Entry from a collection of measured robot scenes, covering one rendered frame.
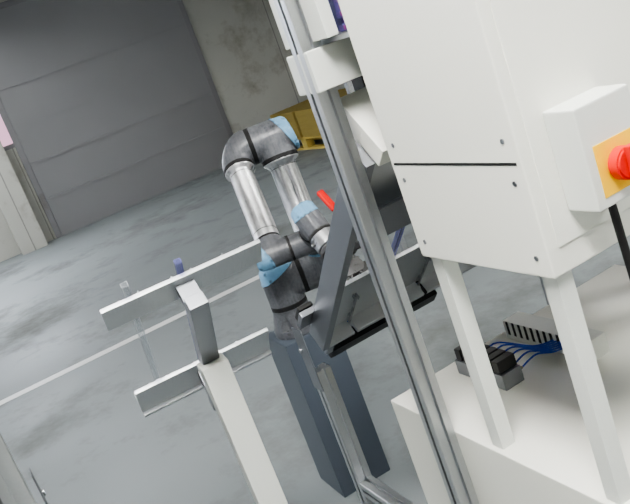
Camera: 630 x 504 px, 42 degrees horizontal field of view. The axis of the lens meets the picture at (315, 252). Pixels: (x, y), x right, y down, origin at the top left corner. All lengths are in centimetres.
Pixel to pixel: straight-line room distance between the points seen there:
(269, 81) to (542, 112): 1001
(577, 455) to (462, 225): 45
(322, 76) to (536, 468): 75
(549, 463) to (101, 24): 943
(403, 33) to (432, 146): 17
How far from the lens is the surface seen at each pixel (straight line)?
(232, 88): 1089
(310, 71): 140
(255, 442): 186
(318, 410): 261
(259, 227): 238
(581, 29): 118
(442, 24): 114
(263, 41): 1111
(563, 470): 146
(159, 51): 1061
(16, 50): 1031
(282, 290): 251
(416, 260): 205
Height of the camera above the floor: 144
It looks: 15 degrees down
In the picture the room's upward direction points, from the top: 20 degrees counter-clockwise
